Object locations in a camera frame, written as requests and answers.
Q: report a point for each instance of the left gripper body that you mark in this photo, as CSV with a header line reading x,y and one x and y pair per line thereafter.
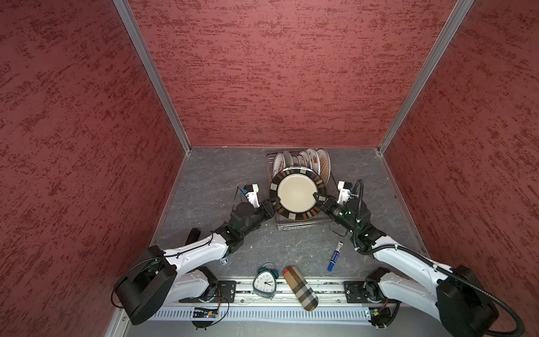
x,y
266,209

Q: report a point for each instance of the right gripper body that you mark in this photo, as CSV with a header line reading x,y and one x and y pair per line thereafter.
x,y
330,207

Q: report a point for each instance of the dark striped rim plate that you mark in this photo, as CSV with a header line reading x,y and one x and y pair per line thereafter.
x,y
295,187

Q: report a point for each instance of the plain white plate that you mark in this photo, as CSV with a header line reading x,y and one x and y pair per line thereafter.
x,y
287,159

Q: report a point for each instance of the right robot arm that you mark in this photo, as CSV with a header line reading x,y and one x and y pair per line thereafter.
x,y
453,296

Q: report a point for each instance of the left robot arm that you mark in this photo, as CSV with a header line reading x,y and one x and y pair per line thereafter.
x,y
222,242

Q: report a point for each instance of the watermelon pattern plate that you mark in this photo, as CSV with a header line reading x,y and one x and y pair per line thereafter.
x,y
314,159

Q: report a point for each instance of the brown patterned plate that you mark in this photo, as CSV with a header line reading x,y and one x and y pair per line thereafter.
x,y
324,165

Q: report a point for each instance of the white plate red text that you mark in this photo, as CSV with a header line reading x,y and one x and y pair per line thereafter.
x,y
279,164

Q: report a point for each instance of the white plate red dots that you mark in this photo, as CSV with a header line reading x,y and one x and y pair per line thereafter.
x,y
306,159

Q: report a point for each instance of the blue marker pen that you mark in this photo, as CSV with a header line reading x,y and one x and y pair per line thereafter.
x,y
335,256

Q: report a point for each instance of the teal alarm clock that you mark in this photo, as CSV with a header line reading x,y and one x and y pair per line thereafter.
x,y
265,282

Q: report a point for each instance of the plaid cylindrical case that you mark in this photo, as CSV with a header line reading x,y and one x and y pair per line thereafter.
x,y
301,288

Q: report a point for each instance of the wire dish rack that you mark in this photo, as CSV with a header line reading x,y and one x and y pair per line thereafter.
x,y
286,224

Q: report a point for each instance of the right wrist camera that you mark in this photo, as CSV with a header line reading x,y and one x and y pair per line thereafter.
x,y
345,191

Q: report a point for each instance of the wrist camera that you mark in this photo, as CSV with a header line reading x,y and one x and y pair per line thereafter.
x,y
251,193
345,191

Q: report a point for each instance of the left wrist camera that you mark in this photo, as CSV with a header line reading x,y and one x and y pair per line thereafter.
x,y
251,193

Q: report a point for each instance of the aluminium front rail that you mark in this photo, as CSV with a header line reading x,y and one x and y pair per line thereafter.
x,y
290,290

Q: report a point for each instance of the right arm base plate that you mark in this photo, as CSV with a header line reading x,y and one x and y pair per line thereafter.
x,y
356,291

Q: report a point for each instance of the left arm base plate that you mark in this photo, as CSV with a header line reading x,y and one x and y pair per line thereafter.
x,y
225,291

